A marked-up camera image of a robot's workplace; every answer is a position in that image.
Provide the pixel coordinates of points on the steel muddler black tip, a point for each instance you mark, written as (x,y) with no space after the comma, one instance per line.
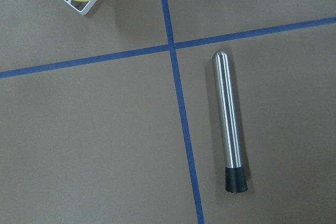
(235,181)

